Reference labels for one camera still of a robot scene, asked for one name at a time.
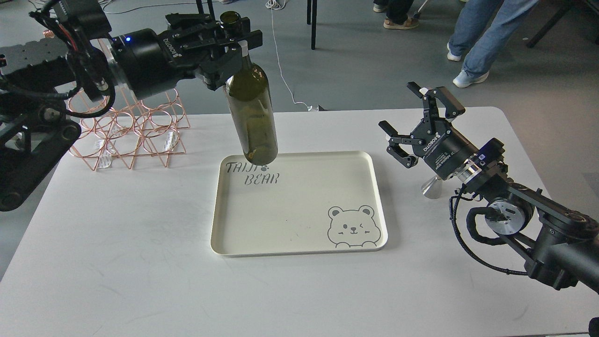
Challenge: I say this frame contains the person in blue jeans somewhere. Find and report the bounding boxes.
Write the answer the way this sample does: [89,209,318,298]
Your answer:
[446,0,538,88]

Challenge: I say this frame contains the white floor cable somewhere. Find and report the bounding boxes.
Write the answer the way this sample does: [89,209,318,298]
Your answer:
[266,0,320,112]

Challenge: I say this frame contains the cream bear tray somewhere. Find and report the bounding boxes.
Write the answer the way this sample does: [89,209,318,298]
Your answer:
[210,151,388,257]

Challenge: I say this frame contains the dark green wine bottle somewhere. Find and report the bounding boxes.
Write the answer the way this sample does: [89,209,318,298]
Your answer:
[223,40,278,166]

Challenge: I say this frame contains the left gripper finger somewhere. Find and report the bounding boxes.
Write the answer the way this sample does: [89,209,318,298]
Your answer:
[165,13,225,50]
[181,30,263,90]

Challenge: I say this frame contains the seated person brown shoe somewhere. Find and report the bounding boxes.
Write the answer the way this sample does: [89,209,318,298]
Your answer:
[373,0,419,30]

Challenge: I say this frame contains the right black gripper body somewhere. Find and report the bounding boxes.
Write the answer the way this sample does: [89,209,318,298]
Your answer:
[411,119,478,181]

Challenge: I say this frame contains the black floor cables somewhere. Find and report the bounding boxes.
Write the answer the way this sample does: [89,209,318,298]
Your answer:
[28,0,197,15]

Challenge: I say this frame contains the black table legs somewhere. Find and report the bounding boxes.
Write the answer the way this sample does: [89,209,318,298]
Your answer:
[196,0,319,51]

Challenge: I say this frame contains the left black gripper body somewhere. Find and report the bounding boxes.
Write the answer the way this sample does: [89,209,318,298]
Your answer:
[111,29,207,100]

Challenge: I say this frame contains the steel jigger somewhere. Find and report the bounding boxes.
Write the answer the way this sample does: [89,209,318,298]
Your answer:
[421,175,443,200]

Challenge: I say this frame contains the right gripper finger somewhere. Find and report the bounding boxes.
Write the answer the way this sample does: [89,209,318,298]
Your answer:
[378,121,426,168]
[407,81,466,134]

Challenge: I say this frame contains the copper wire wine rack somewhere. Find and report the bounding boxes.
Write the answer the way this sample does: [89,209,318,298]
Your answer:
[42,29,191,172]

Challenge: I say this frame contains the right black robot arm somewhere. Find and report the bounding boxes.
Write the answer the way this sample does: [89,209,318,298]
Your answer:
[379,81,599,292]

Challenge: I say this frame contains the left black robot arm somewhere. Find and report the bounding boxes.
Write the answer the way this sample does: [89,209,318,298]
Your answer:
[0,0,263,212]

